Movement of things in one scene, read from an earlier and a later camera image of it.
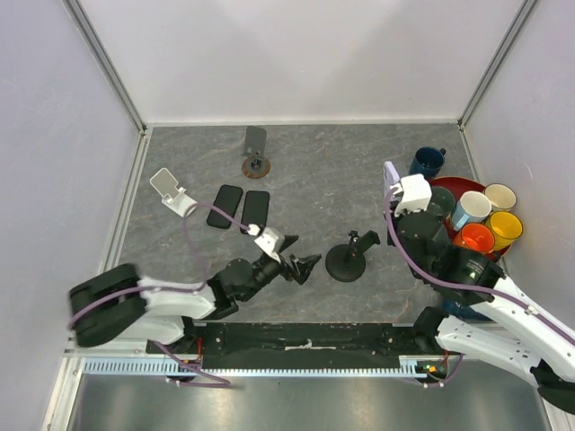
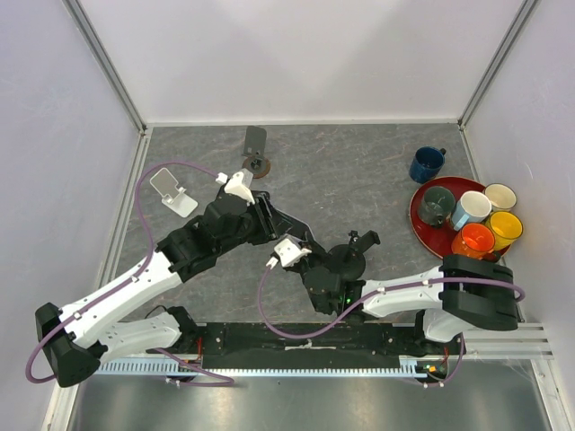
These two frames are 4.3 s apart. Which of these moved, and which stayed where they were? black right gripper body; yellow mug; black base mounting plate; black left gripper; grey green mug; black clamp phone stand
Moved: black left gripper; black right gripper body
Stayed: black clamp phone stand; black base mounting plate; yellow mug; grey green mug
